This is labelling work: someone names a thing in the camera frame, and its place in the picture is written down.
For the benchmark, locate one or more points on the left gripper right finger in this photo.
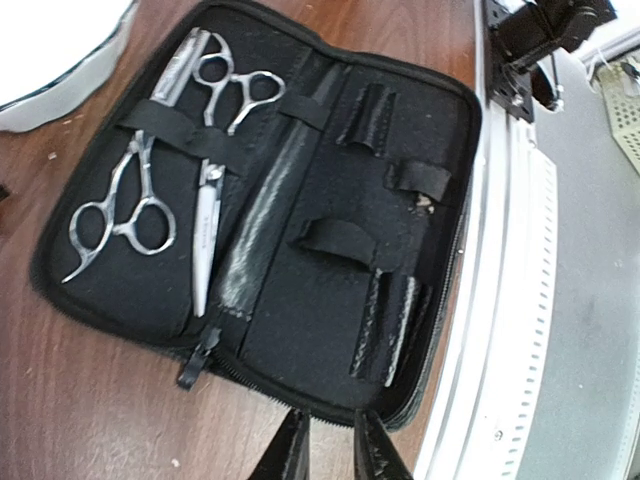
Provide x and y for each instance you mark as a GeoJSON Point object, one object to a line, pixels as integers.
{"type": "Point", "coordinates": [375, 456]}

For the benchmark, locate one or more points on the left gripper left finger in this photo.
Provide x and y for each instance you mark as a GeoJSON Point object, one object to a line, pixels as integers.
{"type": "Point", "coordinates": [287, 456]}

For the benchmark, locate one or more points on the silver thinning scissors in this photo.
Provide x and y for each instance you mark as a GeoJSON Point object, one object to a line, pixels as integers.
{"type": "Point", "coordinates": [207, 59]}

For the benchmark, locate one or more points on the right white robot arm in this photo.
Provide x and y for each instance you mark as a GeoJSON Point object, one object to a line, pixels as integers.
{"type": "Point", "coordinates": [539, 28]}

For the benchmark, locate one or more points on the black zip tool case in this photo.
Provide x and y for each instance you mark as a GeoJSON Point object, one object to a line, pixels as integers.
{"type": "Point", "coordinates": [307, 256]}

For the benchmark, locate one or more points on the white scalloped bowl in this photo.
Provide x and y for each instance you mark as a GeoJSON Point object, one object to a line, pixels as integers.
{"type": "Point", "coordinates": [55, 54]}

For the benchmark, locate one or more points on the aluminium front rail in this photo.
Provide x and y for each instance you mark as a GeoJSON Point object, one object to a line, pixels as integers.
{"type": "Point", "coordinates": [539, 377]}

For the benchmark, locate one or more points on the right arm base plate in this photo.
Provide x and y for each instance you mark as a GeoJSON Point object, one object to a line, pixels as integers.
{"type": "Point", "coordinates": [503, 85]}

